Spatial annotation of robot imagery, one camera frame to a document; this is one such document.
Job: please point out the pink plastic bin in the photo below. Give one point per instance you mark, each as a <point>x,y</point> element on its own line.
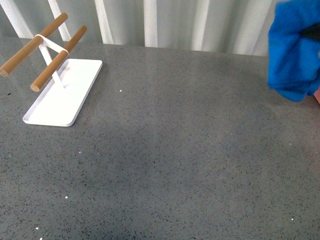
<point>317,95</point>

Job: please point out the blue microfiber cloth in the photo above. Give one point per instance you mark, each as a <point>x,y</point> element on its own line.
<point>294,63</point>

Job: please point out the white rack with wooden bars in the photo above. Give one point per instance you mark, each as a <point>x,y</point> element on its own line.
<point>64,84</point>

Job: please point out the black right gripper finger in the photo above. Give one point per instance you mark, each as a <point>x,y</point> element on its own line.
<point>312,32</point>

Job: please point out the white pleated curtain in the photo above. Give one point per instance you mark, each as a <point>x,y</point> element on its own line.
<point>224,26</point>

